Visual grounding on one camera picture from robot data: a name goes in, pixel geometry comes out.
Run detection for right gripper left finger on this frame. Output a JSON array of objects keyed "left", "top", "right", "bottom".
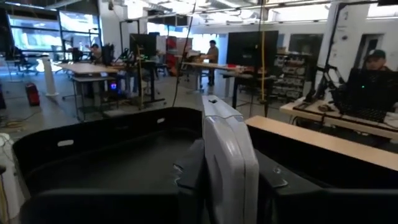
[{"left": 20, "top": 138, "right": 206, "bottom": 224}]

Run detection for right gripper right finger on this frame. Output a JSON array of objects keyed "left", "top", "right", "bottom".
[{"left": 256, "top": 151, "right": 398, "bottom": 224}]

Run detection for silver metal tube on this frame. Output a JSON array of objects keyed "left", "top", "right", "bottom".
[{"left": 201, "top": 95, "right": 261, "bottom": 224}]

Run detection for black pegboard cart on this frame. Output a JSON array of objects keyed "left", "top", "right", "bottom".
[{"left": 12, "top": 106, "right": 398, "bottom": 195}]

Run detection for wooden desk grey legs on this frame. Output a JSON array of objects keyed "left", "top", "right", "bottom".
[{"left": 244, "top": 115, "right": 398, "bottom": 172}]

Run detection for wooden workstation desk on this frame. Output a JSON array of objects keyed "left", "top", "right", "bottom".
[{"left": 279, "top": 96, "right": 398, "bottom": 141}]

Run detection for black laptop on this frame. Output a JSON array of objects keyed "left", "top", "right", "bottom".
[{"left": 331, "top": 67, "right": 398, "bottom": 124}]

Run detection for black parts shelf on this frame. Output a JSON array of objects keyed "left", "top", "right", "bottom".
[{"left": 270, "top": 52, "right": 312, "bottom": 102}]

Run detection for red canister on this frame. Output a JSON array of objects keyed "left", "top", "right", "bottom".
[{"left": 24, "top": 82, "right": 41, "bottom": 106}]

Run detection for wooden desk black legs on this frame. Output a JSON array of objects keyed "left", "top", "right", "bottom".
[{"left": 55, "top": 62, "right": 121, "bottom": 122}]

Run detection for person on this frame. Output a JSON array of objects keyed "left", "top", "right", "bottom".
[
  {"left": 362, "top": 49, "right": 393, "bottom": 72},
  {"left": 201, "top": 39, "right": 220, "bottom": 87},
  {"left": 90, "top": 43, "right": 103, "bottom": 63}
]

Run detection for black monitor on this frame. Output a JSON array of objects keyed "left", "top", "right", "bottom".
[
  {"left": 226, "top": 30, "right": 280, "bottom": 68},
  {"left": 129, "top": 33, "right": 158, "bottom": 58}
]

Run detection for long wooden desk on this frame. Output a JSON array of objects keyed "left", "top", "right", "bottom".
[{"left": 182, "top": 61, "right": 249, "bottom": 94}]

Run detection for white cylinder post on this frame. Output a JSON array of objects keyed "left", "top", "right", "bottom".
[{"left": 42, "top": 55, "right": 60, "bottom": 97}]

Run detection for black hanging cable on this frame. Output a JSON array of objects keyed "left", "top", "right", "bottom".
[{"left": 172, "top": 0, "right": 197, "bottom": 108}]

